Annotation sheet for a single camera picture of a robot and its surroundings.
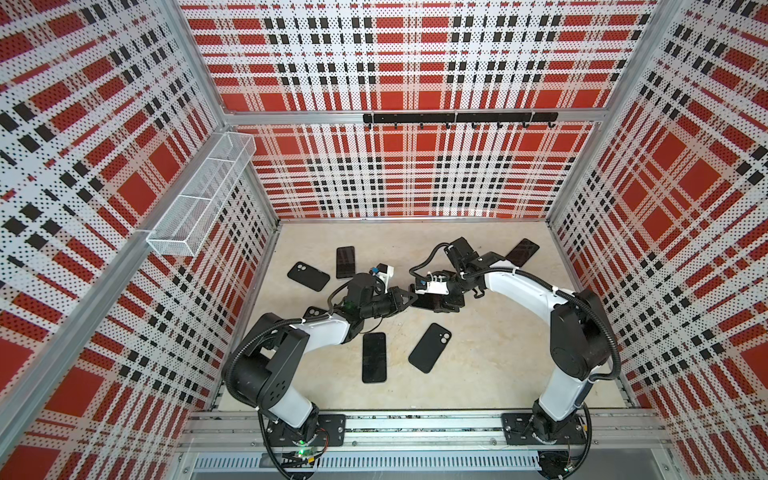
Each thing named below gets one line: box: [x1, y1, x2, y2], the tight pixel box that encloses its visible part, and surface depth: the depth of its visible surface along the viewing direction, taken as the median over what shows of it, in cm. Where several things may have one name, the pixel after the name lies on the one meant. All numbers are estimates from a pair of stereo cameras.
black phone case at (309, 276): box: [287, 261, 330, 292], surface depth 107 cm
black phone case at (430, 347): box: [408, 322, 452, 374], surface depth 90 cm
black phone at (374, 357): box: [362, 332, 387, 383], surface depth 87 cm
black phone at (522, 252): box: [505, 238, 540, 267], surface depth 114 cm
